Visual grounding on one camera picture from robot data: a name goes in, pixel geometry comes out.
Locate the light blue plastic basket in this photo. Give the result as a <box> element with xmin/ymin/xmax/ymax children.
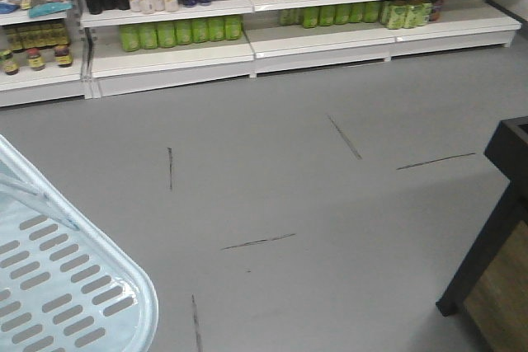
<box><xmin>1</xmin><ymin>139</ymin><xmax>158</xmax><ymax>351</ymax></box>

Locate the white store shelving unit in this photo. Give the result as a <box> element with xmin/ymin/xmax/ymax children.
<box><xmin>1</xmin><ymin>0</ymin><xmax>527</xmax><ymax>107</ymax></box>

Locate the black wood produce display table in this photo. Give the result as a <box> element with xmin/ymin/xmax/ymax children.
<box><xmin>436</xmin><ymin>117</ymin><xmax>527</xmax><ymax>351</ymax></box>

